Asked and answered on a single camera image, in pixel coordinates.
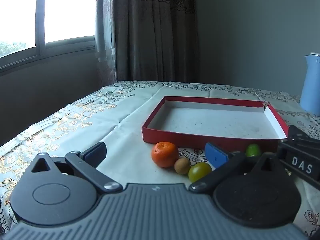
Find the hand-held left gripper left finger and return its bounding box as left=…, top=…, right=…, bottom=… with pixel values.
left=30, top=142, right=123, bottom=194

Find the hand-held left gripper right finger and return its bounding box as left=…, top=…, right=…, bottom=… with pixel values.
left=189, top=142, right=287, bottom=194

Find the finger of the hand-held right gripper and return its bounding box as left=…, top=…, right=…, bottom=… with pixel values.
left=287, top=124, right=320, bottom=147

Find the yellow-green plum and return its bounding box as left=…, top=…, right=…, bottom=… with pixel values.
left=188, top=162, right=212, bottom=183

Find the red cardboard box tray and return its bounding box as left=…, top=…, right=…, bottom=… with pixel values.
left=142, top=95, right=289, bottom=153

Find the brown kiwi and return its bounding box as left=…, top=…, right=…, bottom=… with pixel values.
left=174, top=157, right=192, bottom=175

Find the green lime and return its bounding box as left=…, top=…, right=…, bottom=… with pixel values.
left=245, top=144, right=262, bottom=157

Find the small orange mandarin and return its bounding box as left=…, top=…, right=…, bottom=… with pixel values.
left=151, top=142, right=179, bottom=168

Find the white floral tablecloth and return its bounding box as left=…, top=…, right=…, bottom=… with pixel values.
left=0, top=80, right=320, bottom=240

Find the light blue kettle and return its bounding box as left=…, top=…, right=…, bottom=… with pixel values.
left=299, top=52, right=320, bottom=117

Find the sheer embroidered curtain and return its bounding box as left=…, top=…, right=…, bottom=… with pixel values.
left=94, top=0, right=117, bottom=87

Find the brown patterned curtain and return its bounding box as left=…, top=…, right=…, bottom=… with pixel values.
left=112, top=0, right=200, bottom=83

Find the window with grey frame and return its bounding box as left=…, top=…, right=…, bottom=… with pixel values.
left=0, top=0, right=97, bottom=74

